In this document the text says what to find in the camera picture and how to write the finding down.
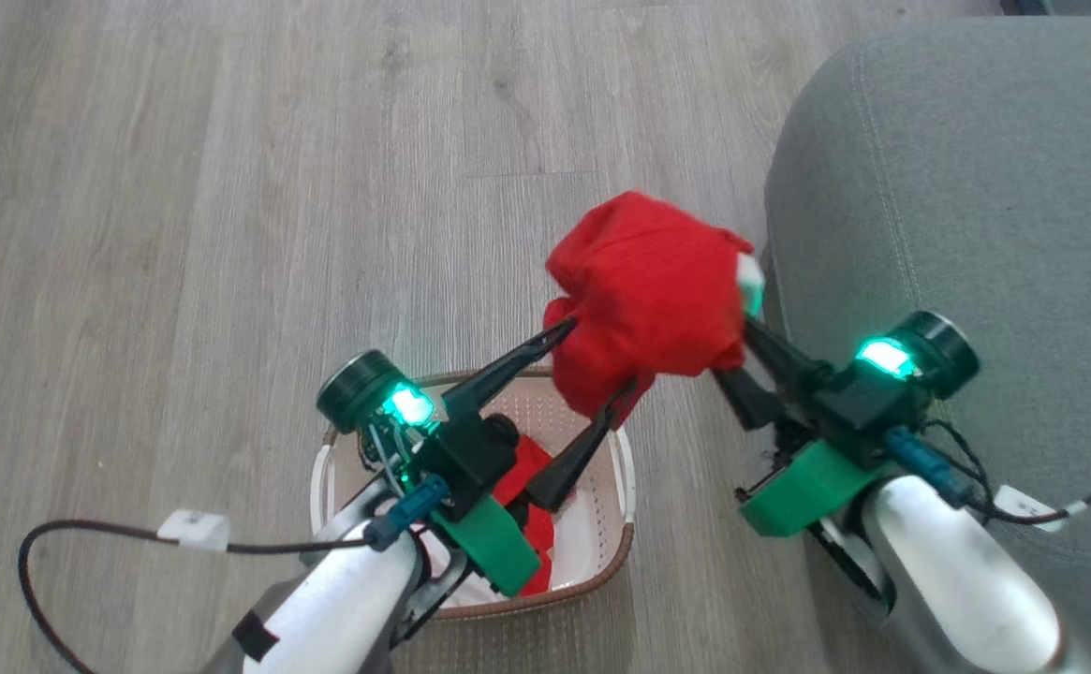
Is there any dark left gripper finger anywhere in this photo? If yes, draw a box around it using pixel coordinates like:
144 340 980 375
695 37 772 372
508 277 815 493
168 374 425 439
441 318 577 423
525 378 639 514

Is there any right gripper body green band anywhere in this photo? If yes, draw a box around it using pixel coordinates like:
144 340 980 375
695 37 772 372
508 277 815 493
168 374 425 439
738 311 982 538

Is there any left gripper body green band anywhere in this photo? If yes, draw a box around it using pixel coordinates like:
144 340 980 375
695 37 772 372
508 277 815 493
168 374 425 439
317 350 542 598

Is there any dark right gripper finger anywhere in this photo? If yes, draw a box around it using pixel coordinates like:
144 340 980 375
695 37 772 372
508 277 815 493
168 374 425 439
743 317 833 400
713 366 786 432

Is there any red clothing item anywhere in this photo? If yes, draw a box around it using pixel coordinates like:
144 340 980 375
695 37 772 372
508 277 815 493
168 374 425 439
492 433 561 600
544 190 758 432

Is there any cream basket with brown rim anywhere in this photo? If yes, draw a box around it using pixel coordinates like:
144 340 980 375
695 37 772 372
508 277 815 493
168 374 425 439
309 368 638 623

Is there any grey fabric sofa seat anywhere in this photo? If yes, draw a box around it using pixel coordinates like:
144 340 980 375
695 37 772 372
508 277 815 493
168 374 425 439
762 14 1091 674

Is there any white tag on right cable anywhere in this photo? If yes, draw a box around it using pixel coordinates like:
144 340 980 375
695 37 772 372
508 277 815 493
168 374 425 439
992 484 1067 534

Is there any white tag on cable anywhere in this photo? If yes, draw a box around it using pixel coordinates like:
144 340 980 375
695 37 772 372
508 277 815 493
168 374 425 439
992 484 1067 534
155 509 231 553

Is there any white tag on left cable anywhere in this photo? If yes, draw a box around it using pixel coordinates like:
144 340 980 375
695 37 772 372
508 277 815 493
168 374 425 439
155 509 231 553

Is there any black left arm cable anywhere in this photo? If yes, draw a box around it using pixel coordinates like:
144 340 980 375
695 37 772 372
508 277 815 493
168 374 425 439
19 474 450 674

